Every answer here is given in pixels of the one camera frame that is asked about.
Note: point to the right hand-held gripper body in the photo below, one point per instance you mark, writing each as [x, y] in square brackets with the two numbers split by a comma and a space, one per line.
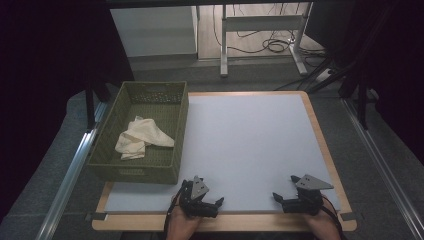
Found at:
[311, 183]

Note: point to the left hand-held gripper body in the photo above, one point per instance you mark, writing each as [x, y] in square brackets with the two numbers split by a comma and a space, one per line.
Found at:
[199, 188]

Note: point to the green woven plastic basket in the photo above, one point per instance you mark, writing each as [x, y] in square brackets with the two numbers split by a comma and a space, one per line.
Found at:
[146, 170]

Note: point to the cream egg-print cloth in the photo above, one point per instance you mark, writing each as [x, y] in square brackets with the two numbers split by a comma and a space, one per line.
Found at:
[146, 133]

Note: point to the person's left hand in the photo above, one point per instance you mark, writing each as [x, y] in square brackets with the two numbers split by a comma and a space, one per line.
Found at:
[181, 226]

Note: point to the person's right hand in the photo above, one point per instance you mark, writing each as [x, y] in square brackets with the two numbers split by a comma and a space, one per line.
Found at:
[323, 226]

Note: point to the black table edge clip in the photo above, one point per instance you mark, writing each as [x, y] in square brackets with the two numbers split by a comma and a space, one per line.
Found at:
[96, 216]
[348, 216]

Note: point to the black tripod legs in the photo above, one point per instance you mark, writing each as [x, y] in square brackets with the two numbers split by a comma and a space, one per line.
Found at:
[361, 100]

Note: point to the white power strip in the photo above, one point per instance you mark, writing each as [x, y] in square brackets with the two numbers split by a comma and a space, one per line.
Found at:
[322, 75]

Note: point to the black stand legs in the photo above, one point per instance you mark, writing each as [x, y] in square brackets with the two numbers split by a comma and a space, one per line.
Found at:
[90, 106]

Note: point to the dark curtain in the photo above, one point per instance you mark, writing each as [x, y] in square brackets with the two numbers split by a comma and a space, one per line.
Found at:
[393, 60]
[43, 66]

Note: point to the white cabinet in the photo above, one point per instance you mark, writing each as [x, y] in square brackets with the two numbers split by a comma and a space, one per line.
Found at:
[153, 30]

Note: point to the aluminium rail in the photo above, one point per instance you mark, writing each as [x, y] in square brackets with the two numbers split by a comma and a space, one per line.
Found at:
[383, 170]
[70, 176]

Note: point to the white metal desk frame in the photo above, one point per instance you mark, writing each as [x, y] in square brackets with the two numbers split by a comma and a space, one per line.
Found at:
[260, 23]

